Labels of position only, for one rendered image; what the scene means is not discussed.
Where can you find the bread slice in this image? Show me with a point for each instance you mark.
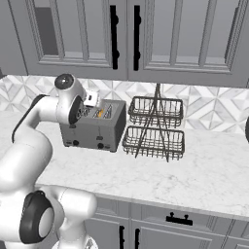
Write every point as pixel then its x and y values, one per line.
pixel 100 113

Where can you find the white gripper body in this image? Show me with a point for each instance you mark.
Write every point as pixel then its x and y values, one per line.
pixel 95 99

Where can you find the black toaster knob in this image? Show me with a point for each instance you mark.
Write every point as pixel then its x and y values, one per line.
pixel 76 142
pixel 100 146

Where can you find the grey narrow drawer front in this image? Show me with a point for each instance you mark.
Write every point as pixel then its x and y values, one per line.
pixel 113 207

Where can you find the grey wall cupboard door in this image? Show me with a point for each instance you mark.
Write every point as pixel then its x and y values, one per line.
pixel 188 35
pixel 74 32

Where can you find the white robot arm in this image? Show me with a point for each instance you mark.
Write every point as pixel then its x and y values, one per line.
pixel 26 162

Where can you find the dark round object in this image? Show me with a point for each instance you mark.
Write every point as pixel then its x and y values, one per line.
pixel 247 129

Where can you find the grey metal toaster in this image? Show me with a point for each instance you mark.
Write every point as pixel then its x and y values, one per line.
pixel 94 133

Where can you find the grey cupboard side panel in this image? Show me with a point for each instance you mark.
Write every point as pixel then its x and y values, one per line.
pixel 11 39

